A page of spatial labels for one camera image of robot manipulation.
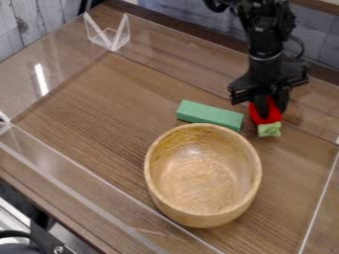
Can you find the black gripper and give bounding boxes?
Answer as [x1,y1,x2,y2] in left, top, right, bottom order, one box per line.
[228,55,309,119]

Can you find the red plush strawberry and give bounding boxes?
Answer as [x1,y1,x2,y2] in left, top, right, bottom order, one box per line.
[249,96,281,138]

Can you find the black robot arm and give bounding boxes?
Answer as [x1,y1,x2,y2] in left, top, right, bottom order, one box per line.
[203,0,308,118]

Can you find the green foam block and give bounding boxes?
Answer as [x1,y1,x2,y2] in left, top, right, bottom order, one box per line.
[176,100,244,132]

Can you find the wooden bowl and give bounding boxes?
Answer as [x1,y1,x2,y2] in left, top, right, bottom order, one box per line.
[144,123,261,228]

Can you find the clear acrylic tray wall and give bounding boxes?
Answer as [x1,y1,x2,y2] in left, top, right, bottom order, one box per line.
[0,11,339,254]

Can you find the black metal bracket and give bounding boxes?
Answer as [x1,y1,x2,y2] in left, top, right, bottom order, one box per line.
[30,221,69,254]

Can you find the black cable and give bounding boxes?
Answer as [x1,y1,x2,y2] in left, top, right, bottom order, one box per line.
[0,229,45,254]

